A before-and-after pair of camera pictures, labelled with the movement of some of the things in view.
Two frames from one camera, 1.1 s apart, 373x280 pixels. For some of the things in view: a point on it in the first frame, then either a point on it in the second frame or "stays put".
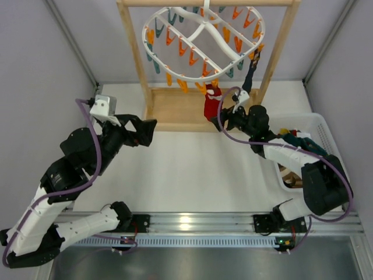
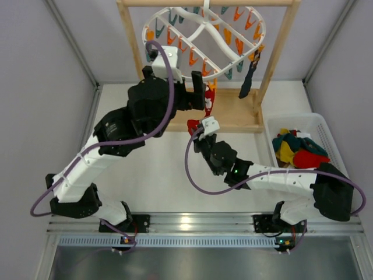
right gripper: x=231 y=117 -> x=202 y=142
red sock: x=212 y=102 -> x=209 y=97
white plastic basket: x=315 y=123 stays put
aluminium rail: x=224 y=223 stays put
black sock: x=247 y=84 stays put
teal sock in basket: x=305 y=143 stays put
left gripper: x=128 y=132 -> x=183 y=95
